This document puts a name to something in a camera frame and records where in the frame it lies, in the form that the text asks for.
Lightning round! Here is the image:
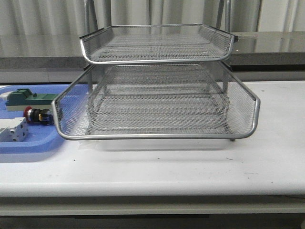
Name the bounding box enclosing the silver mesh tray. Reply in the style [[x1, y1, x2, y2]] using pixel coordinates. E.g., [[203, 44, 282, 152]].
[[52, 62, 260, 140], [87, 95, 231, 134], [80, 24, 238, 64]]

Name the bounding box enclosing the red emergency stop button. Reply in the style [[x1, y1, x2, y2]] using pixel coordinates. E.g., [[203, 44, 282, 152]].
[[23, 106, 55, 125]]

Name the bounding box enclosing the silver mesh bottom tray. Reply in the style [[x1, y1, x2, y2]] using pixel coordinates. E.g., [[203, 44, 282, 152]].
[[87, 95, 231, 134]]

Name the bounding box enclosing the silver mesh top tray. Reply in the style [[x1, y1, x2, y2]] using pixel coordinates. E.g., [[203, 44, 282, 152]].
[[80, 24, 238, 64]]

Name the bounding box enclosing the blue plastic tray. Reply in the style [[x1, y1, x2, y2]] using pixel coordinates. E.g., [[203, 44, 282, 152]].
[[0, 84, 88, 163]]

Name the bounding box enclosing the white circuit breaker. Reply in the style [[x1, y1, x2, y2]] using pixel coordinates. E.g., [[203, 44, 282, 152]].
[[0, 117, 29, 142]]

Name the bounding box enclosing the grey metal rack frame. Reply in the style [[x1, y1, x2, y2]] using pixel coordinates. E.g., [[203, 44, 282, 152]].
[[84, 0, 237, 142]]

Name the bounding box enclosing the green and beige switch block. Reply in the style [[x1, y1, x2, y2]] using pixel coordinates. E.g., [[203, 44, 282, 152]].
[[0, 88, 57, 111]]

